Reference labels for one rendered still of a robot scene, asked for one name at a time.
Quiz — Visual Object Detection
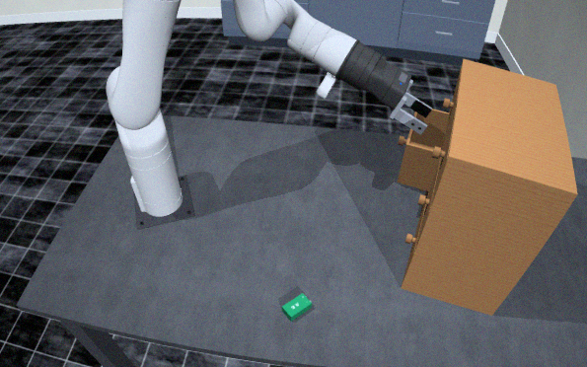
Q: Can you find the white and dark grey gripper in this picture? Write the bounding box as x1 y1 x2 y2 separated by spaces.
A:
313 29 432 135

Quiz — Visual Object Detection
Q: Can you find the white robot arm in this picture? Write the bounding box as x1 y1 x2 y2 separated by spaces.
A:
106 0 331 216

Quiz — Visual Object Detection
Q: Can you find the tan wooden chest of drawers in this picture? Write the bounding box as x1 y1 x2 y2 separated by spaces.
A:
401 59 577 315

